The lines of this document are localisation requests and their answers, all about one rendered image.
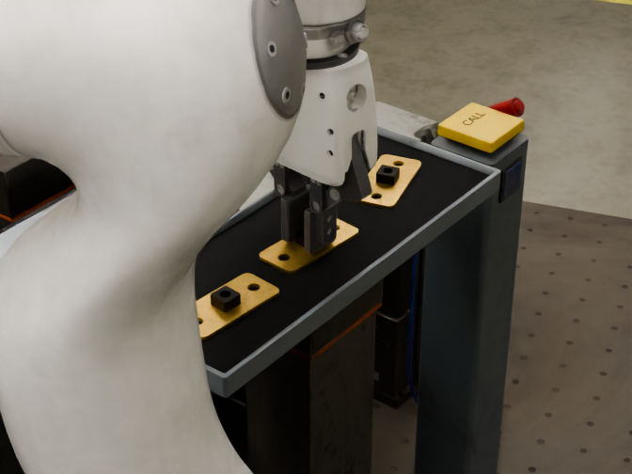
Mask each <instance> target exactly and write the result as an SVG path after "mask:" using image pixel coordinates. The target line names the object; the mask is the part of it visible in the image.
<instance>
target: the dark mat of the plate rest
mask: <svg viewBox="0 0 632 474"><path fill-rule="evenodd" d="M385 154H388V155H393V156H399V157H403V158H408V159H414V160H418V161H420V162H421V167H420V169H419V171H418V173H417V174H416V176H415V177H414V179H413V180H412V181H411V182H410V184H409V186H408V187H407V189H406V190H405V192H404V193H403V195H402V197H401V198H400V200H399V202H398V203H397V205H396V206H395V207H394V208H393V209H384V208H379V207H374V206H370V205H365V204H360V203H356V202H354V201H350V200H342V201H341V202H339V203H337V219H339V220H341V221H343V222H345V223H347V224H349V225H351V226H353V227H355V228H357V229H358V235H357V236H356V237H355V238H353V239H351V240H350V241H348V242H346V243H345V244H343V245H341V246H339V247H337V248H336V249H334V250H333V251H331V252H329V253H328V254H326V255H324V256H323V257H321V258H319V259H318V260H316V261H315V262H313V263H311V264H310V265H308V266H306V267H305V268H303V269H301V270H300V271H298V272H297V273H295V274H286V273H284V272H282V271H280V270H279V269H277V268H276V267H274V266H272V265H270V264H268V263H266V262H264V261H262V260H261V259H260V253H261V252H262V251H263V250H265V249H267V248H268V247H270V246H272V245H274V244H276V243H278V242H279V241H281V240H282V238H281V199H282V197H280V196H278V197H276V198H274V199H272V200H271V201H269V202H268V203H266V204H265V205H263V206H262V207H260V208H258V210H256V211H255V212H253V213H251V214H250V215H248V216H246V217H245V218H243V219H242V220H240V221H239V222H237V223H236V224H234V225H232V226H231V227H229V228H228V229H226V230H224V231H223V232H221V233H219V234H218V235H216V236H215V237H213V238H212V239H211V240H210V241H209V242H208V243H207V244H206V245H205V246H204V247H203V248H202V249H201V250H200V252H199V253H198V254H197V259H196V265H195V296H196V301H197V300H199V299H201V298H202V297H204V296H206V295H207V294H209V293H211V292H213V291H215V290H217V289H218V288H220V287H222V286H223V285H225V284H227V283H229V282H230V281H232V280H233V279H234V278H236V277H238V276H240V275H242V274H246V273H249V274H252V275H254V276H256V277H259V278H261V279H262V280H264V281H266V282H268V283H270V284H272V285H274V286H275V287H277V288H278V289H279V295H278V296H277V297H275V298H274V299H272V300H271V301H269V302H267V303H266V304H264V305H262V306H261V307H259V308H257V309H255V310H254V311H252V312H250V313H249V314H247V315H246V316H244V317H243V318H242V319H240V320H238V321H237V322H235V323H234V324H231V325H230V326H228V327H226V328H225V329H223V330H222V331H220V332H218V333H217V334H215V335H213V336H212V337H210V338H209V339H207V340H201V343H202V350H203V355H204V361H205V364H206V365H208V366H210V367H212V368H214V369H216V370H218V371H221V372H223V373H226V372H227V371H229V370H230V369H232V368H233V367H234V366H236V365H237V364H239V363H240V362H241V361H243V360H244V359H245V358H247V357H248V356H250V355H251V354H252V353H254V352H255V351H256V350H258V349H259V348H260V347H262V345H263V344H265V343H266V342H267V341H269V340H270V339H272V338H273V337H274V336H276V335H277V334H278V333H280V332H281V331H282V330H284V329H285V328H286V327H288V326H289V325H290V324H292V323H293V322H295V321H296V320H297V319H299V318H300V317H301V316H303V315H304V314H305V313H307V312H308V311H309V310H311V309H312V308H314V307H315V306H316V305H318V304H319V303H320V302H322V301H323V300H324V299H325V298H326V297H328V296H329V295H330V294H332V293H333V292H335V291H336V290H337V289H339V288H340V287H341V286H343V285H344V284H345V283H347V282H348V281H349V280H351V279H352V278H353V277H355V276H356V275H358V274H359V273H360V272H362V271H363V270H364V269H366V268H367V267H368V266H370V265H371V264H372V263H374V262H375V261H377V260H378V259H379V258H381V257H382V256H383V255H385V254H386V253H387V252H388V251H389V250H390V249H392V248H393V247H394V246H396V245H397V244H399V243H400V242H401V241H403V240H404V239H405V238H407V237H408V236H409V235H411V234H412V233H413V232H415V231H416V230H417V229H419V228H421V227H422V226H423V225H425V224H426V223H427V222H429V221H430V220H431V219H433V218H434V217H435V216H437V215H438V214H439V213H441V212H442V211H444V210H445V209H446V208H448V207H449V206H450V205H451V204H452V203H453V202H455V201H456V200H457V199H459V198H460V197H462V196H463V195H464V194H466V193H467V192H468V191H470V190H471V189H472V188H474V187H475V186H476V185H478V184H479V183H480V182H482V181H483V180H485V179H486V178H487V177H489V176H490V175H488V174H485V173H482V172H480V171H478V170H475V169H472V168H470V167H467V166H463V165H460V164H457V163H454V162H453V161H450V160H447V159H444V158H442V157H439V156H436V155H433V154H431V153H429V152H426V151H423V150H419V149H416V148H413V147H411V146H408V145H405V144H403V143H401V142H398V141H395V140H392V139H390V138H387V137H384V136H381V135H379V134H378V135H377V161H378V159H379V158H380V157H381V156H382V155H385ZM377 161H376V162H377Z"/></svg>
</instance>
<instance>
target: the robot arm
mask: <svg viewBox="0 0 632 474"><path fill-rule="evenodd" d="M366 5H367V0H0V155H7V156H19V157H30V158H36V159H41V160H44V161H46V162H48V163H50V164H52V165H54V166H56V167H58V168H59V169H61V170H62V171H63V172H64V173H65V174H66V175H68V176H69V177H70V179H71V180H72V182H73V183H74V184H75V187H76V189H77V190H76V191H75V192H74V193H73V194H72V195H70V196H69V197H68V198H66V199H65V200H64V201H62V202H61V203H60V204H58V205H57V206H56V207H54V208H53V209H52V210H51V211H50V212H48V213H47V214H46V215H44V216H43V217H42V218H41V219H39V220H38V221H37V222H35V223H34V224H33V225H32V226H30V227H29V228H28V229H27V230H26V231H25V232H24V233H22V234H21V235H20V236H19V237H18V238H17V239H16V240H15V241H14V243H13V244H12V245H11V246H10V248H9V249H8V251H7V252H6V253H5V254H4V256H3V257H2V258H1V260H0V412H1V415H2V418H3V421H4V424H5V427H6V430H7V433H8V437H9V439H10V442H11V445H12V447H13V449H14V451H15V454H16V456H17V458H18V460H19V463H20V465H21V467H22V469H23V471H24V473H25V474H253V472H252V471H251V470H250V469H249V468H248V467H247V465H246V464H245V463H244V462H243V460H242V459H241V458H240V456H239V455H238V453H237V452H236V450H235V449H234V448H233V447H232V445H231V444H230V442H229V439H228V437H227V435H226V433H225V432H224V429H223V427H222V425H221V423H220V421H219V419H218V416H217V414H216V411H215V408H214V405H213V399H212V395H211V391H210V389H209V383H208V377H207V372H206V367H205V361H204V355H203V350H202V343H201V336H200V331H199V324H198V311H197V303H196V296H195V265H196V259H197V255H198V253H199V252H200V250H201V249H202V248H203V247H204V246H205V245H206V244H207V243H208V242H209V240H210V239H211V238H212V237H213V235H214V234H215V233H216V232H217V231H218V230H219V229H220V228H221V227H222V226H223V225H224V224H225V223H226V222H227V221H228V220H229V219H230V218H231V216H232V215H233V214H234V213H235V212H236V211H237V210H238V209H239V208H240V207H241V206H242V205H243V204H244V203H245V202H246V201H247V200H248V198H249V197H250V196H251V195H252V194H253V193H254V191H255V190H256V189H257V188H258V186H259V185H260V183H261V182H262V180H263V179H264V177H265V176H266V175H267V173H268V172H270V173H271V175H272V176H273V178H274V188H275V191H276V193H277V194H278V195H279V196H280V197H282V199H281V238H282V240H284V241H286V242H291V241H293V240H295V233H296V232H297V231H299V230H301V229H304V244H305V250H306V252H308V253H309V254H314V253H315V252H317V251H319V250H320V249H322V248H324V247H325V246H327V245H329V244H331V243H333V242H334V241H335V240H336V238H337V203H339V202H341V201H342V200H350V201H359V200H362V199H363V198H366V197H367V196H369V195H371V193H372V188H371V182H370V179H369V175H368V172H367V168H373V167H374V166H375V165H376V161H377V117H376V103H375V94H374V86H373V80H372V74H371V65H370V61H369V58H368V54H367V53H366V52H364V51H362V50H360V49H359V42H362V41H364V40H365V39H366V37H367V36H368V34H369V28H368V26H367V25H366ZM308 177H310V184H308V185H307V183H308ZM345 177H346V180H345ZM326 184H327V185H329V189H328V190H327V191H325V185H326Z"/></svg>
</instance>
